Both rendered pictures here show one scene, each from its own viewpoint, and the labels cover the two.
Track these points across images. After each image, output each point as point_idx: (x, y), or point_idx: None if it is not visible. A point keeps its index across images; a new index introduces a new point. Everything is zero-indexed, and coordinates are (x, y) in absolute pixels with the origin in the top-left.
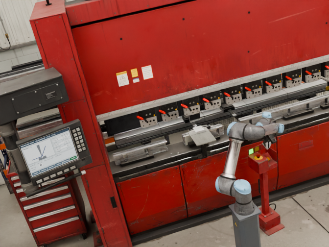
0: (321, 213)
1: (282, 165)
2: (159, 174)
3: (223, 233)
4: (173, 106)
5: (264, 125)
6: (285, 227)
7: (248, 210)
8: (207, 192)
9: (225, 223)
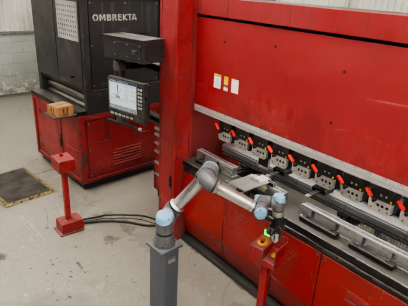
0: None
1: (319, 299)
2: None
3: (223, 295)
4: (245, 135)
5: (258, 200)
6: None
7: (155, 242)
8: (240, 248)
9: (238, 295)
